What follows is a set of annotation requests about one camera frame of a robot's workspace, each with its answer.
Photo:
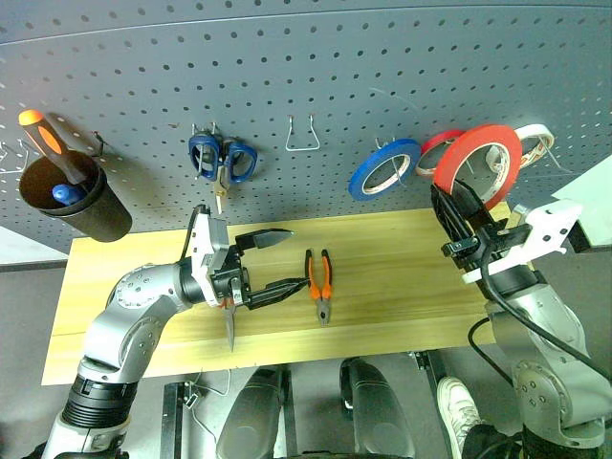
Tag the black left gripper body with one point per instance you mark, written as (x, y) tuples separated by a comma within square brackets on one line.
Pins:
[(229, 282)]

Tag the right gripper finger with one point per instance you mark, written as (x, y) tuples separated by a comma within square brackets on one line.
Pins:
[(449, 215), (473, 205)]

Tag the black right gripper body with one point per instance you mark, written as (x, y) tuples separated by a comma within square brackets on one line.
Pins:
[(483, 241)]

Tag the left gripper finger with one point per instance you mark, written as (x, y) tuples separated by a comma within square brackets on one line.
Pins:
[(265, 238), (277, 292)]

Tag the large red tape roll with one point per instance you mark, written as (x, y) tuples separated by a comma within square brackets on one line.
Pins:
[(466, 143)]

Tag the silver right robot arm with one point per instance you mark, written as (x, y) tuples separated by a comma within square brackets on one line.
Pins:
[(540, 387)]

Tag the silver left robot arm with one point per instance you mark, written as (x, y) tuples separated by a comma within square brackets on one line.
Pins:
[(138, 306)]

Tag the metal pegboard hook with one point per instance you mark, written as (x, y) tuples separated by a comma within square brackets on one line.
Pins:
[(396, 165), (100, 143), (209, 153)]

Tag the small red tape roll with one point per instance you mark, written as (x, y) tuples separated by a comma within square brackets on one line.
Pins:
[(437, 141)]

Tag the blue tape roll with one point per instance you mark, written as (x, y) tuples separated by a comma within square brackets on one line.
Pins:
[(365, 167)]

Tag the white tape roll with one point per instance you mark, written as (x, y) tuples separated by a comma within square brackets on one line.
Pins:
[(540, 131)]

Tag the grey perforated pegboard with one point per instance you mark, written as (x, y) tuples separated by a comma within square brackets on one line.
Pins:
[(306, 62)]

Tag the small black clip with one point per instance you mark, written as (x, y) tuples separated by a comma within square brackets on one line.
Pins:
[(191, 399)]

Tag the dark rounded shape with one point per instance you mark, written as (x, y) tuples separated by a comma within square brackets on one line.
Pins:
[(253, 421), (378, 411)]

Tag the black cup holder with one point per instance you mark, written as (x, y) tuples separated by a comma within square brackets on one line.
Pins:
[(105, 215)]

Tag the white shoe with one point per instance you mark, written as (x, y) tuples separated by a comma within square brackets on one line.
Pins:
[(456, 406)]

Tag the black trouser leg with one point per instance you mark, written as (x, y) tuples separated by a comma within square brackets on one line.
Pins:
[(487, 442)]

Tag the orange and black screwdriver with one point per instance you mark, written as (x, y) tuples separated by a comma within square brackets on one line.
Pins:
[(48, 138)]

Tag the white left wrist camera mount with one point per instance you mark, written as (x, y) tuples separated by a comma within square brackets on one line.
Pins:
[(210, 239)]

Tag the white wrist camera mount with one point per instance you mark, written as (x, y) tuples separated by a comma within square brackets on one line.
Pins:
[(550, 222), (210, 239)]

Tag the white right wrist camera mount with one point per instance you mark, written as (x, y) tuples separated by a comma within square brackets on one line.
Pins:
[(550, 222)]

